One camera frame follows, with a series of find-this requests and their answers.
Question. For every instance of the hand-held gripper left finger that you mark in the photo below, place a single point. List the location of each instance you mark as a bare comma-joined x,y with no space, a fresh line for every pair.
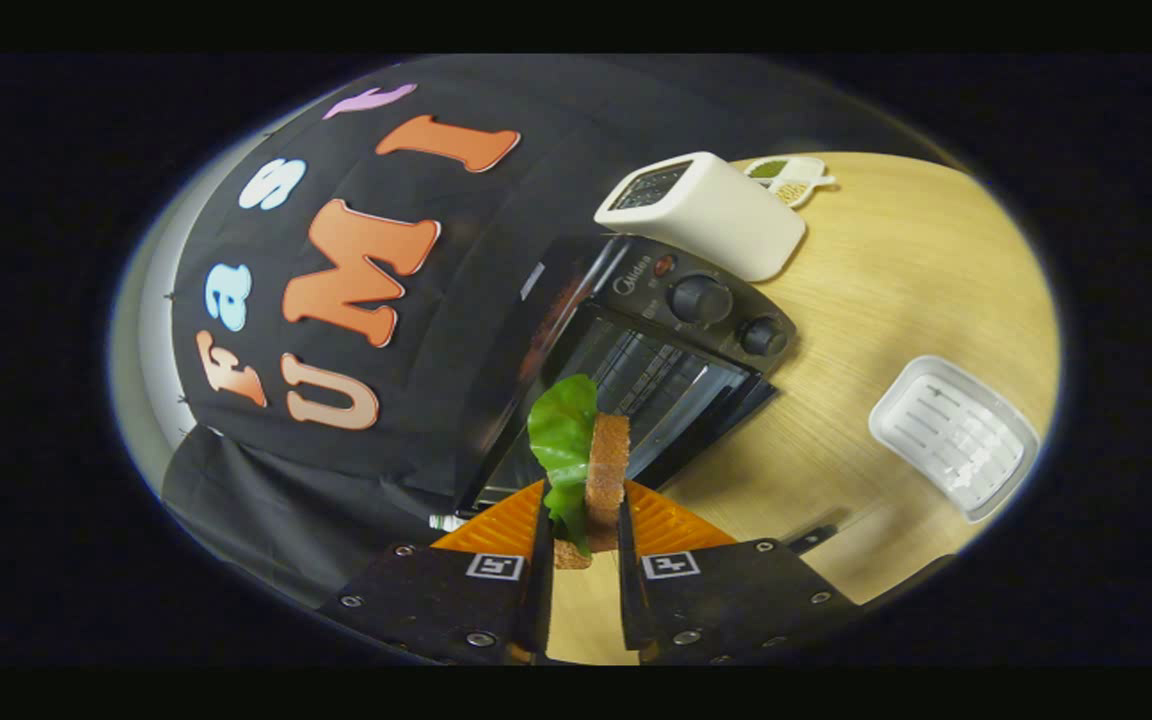
416,590

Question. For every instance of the black toaster oven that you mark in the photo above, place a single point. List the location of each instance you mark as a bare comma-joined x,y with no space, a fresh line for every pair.
716,300

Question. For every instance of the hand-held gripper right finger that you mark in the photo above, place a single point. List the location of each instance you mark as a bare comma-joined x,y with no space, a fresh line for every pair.
726,590

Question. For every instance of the white plastic tray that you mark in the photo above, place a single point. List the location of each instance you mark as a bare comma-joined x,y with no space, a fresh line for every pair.
956,435

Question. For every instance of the bread and lettuce sandwich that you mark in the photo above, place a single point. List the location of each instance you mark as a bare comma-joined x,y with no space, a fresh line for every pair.
606,470

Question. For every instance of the white pop-up toaster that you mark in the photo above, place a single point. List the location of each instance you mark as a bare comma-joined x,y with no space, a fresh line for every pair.
716,215

